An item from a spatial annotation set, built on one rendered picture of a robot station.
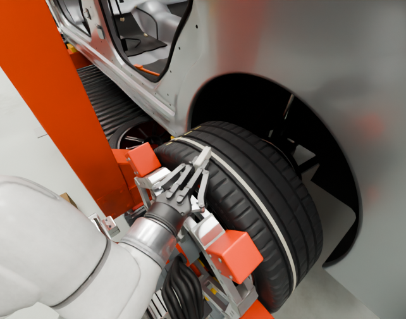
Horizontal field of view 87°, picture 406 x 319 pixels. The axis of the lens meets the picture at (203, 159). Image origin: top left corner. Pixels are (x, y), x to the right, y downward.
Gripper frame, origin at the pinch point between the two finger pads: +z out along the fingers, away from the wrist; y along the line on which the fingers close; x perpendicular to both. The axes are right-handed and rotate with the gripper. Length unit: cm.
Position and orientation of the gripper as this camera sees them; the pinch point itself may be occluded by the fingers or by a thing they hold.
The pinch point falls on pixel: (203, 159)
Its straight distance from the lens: 54.0
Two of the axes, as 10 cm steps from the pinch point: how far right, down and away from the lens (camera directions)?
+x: -0.5, -7.1, -7.0
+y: 9.1, 2.6, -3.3
